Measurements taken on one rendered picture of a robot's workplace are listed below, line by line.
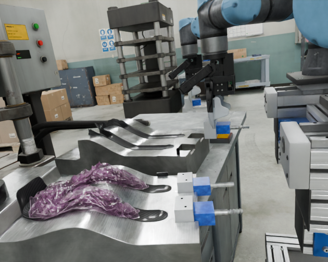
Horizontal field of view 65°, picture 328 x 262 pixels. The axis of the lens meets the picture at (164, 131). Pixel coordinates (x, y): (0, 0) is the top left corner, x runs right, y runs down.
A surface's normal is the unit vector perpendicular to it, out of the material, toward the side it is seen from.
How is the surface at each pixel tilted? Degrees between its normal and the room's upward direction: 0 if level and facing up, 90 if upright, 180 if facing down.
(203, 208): 0
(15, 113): 90
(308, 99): 90
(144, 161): 90
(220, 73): 90
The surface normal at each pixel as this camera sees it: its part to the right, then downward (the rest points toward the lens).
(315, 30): -0.90, 0.33
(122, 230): 0.33, -0.89
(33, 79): 0.91, 0.00
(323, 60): -0.65, 0.00
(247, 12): 0.33, 0.22
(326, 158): -0.29, 0.30
